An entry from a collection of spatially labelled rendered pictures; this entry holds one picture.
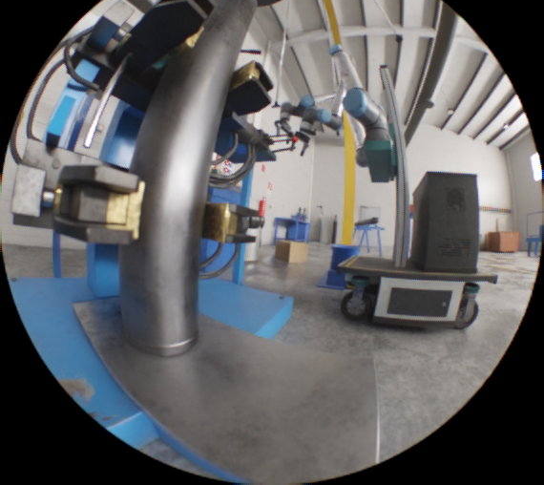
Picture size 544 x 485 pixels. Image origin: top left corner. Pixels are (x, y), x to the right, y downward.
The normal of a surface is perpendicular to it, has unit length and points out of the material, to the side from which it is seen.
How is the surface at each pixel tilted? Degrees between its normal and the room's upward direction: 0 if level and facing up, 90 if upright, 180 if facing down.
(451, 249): 90
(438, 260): 90
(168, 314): 90
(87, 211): 90
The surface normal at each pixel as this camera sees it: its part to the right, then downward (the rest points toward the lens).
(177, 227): 0.77, 0.02
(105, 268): 0.92, 0.06
